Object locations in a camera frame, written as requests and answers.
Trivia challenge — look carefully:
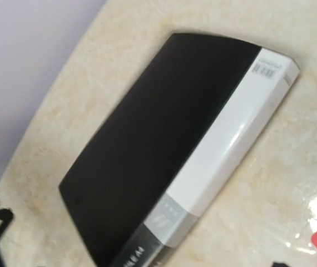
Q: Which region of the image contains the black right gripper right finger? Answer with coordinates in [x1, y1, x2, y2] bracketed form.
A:
[272, 262, 289, 267]

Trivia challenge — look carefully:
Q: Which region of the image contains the black clip folder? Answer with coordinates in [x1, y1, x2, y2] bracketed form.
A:
[59, 32, 300, 266]

